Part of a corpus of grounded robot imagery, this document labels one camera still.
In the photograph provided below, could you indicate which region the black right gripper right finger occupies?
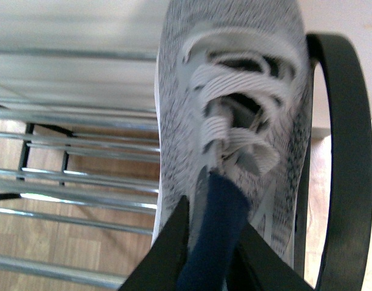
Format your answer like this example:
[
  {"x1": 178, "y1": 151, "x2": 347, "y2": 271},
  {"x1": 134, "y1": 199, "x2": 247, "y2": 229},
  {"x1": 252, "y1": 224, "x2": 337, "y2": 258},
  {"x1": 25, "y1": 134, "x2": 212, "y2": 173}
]
[{"x1": 226, "y1": 224, "x2": 313, "y2": 291}]

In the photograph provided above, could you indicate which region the grey knit sneaker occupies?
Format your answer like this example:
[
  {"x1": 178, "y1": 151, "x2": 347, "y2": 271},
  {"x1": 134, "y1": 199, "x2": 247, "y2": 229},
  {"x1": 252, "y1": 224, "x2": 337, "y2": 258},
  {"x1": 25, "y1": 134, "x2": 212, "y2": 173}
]
[{"x1": 154, "y1": 1, "x2": 310, "y2": 290}]

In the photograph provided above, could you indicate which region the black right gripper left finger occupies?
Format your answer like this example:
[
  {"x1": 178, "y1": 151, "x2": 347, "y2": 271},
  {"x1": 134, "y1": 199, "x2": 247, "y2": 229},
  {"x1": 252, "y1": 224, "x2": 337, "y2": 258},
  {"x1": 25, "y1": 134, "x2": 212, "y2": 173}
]
[{"x1": 119, "y1": 196, "x2": 189, "y2": 291}]

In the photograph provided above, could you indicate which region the black metal shoe rack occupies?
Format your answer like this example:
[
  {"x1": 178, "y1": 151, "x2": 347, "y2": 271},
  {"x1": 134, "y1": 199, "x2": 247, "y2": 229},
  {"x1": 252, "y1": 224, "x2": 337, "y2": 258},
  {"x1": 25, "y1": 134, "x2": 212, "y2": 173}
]
[{"x1": 0, "y1": 33, "x2": 372, "y2": 290}]

